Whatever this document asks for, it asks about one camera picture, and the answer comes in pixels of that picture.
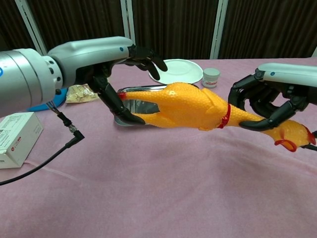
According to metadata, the round white plate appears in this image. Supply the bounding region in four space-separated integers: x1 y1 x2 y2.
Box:
148 59 201 84

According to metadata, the white metal frame post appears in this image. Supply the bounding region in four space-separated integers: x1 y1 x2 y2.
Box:
211 0 229 60
14 0 48 56
120 0 136 48

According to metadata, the white cardboard box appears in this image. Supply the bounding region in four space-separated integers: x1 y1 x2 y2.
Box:
0 112 45 170

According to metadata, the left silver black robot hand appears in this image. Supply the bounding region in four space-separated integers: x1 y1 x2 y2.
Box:
47 36 168 126

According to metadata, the clear snack packet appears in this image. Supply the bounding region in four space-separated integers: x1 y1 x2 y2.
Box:
65 83 99 104

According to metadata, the rectangular metal tray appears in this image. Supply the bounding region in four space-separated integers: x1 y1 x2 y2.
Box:
114 84 169 127

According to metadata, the black curtain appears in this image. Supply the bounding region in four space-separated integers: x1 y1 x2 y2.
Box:
0 0 317 60

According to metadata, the blue pump detergent bottle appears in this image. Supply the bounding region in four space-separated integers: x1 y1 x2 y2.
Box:
26 87 69 113

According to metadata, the small white jar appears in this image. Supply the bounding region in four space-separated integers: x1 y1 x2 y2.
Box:
202 67 221 89

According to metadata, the pink tablecloth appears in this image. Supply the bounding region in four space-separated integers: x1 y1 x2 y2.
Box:
0 57 317 238

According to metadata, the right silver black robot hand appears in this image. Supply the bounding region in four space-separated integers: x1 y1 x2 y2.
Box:
227 62 317 131

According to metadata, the yellow rubber chicken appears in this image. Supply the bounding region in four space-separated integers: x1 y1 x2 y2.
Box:
117 82 317 152

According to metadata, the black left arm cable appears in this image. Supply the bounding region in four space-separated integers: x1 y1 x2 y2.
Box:
0 100 85 186

